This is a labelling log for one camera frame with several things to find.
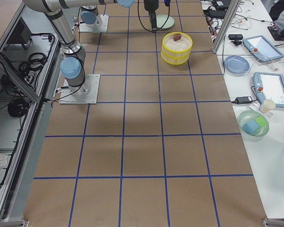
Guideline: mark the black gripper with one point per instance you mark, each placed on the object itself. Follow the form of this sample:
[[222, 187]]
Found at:
[[149, 5]]

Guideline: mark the dark red bun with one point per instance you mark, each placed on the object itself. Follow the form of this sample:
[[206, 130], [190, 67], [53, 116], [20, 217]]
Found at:
[[177, 37]]

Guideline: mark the yellow bamboo steamer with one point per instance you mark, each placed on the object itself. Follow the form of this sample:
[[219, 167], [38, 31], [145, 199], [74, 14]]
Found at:
[[178, 48], [174, 60]]

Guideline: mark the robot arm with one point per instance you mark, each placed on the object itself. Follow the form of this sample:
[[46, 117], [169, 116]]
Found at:
[[89, 15], [53, 10]]

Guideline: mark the blue plate stack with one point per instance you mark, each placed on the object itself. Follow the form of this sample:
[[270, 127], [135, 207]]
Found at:
[[237, 65]]

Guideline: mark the light green plate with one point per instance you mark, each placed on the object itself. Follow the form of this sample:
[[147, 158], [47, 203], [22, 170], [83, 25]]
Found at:
[[165, 22]]

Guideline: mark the black webcam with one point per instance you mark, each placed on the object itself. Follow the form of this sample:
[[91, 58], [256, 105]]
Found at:
[[236, 39]]

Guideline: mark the upper teach pendant tablet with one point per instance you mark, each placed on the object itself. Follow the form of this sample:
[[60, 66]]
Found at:
[[262, 48]]

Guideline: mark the teach pendant tablet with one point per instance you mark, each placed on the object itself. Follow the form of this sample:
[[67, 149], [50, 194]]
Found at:
[[262, 48], [269, 86]]

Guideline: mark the black power adapter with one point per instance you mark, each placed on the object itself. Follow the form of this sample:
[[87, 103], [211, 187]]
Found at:
[[243, 100]]

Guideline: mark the lower teach pendant tablet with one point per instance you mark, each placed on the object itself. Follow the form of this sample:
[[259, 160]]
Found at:
[[269, 86]]

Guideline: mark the paper cup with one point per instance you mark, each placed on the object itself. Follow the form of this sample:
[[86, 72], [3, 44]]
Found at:
[[267, 106]]

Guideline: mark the green bowl with blocks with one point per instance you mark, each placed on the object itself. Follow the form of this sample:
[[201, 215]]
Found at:
[[253, 123]]

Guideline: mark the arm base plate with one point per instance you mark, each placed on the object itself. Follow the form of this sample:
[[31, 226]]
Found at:
[[101, 29], [87, 94]]

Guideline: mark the aluminium frame post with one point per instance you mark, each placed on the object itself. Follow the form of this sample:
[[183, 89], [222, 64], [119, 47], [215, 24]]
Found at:
[[230, 13]]

